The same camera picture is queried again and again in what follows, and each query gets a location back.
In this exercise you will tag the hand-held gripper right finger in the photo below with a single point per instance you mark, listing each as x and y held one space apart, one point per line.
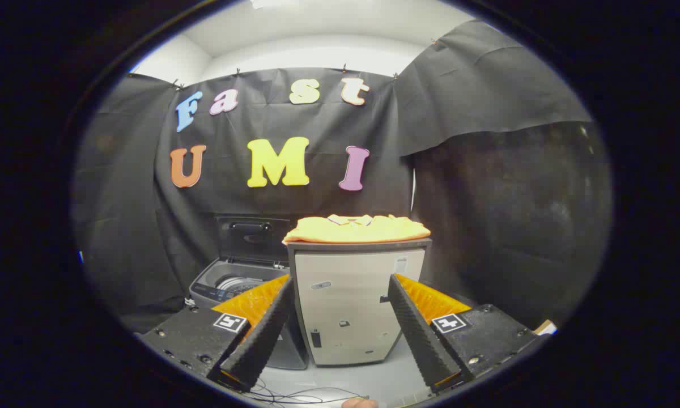
416 334

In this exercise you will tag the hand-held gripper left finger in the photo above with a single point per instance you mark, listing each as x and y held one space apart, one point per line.
263 334

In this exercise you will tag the grey washing machine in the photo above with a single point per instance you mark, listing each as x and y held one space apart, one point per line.
215 286

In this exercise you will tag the orange polo shirt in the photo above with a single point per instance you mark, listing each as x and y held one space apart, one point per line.
357 229

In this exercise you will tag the beige metal cabinet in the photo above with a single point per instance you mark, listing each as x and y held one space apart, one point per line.
348 306

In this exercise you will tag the tan cardboard piece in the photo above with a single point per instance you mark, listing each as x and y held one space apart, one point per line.
545 327

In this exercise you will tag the black backdrop cloth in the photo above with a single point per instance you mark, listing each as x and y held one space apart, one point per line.
487 187

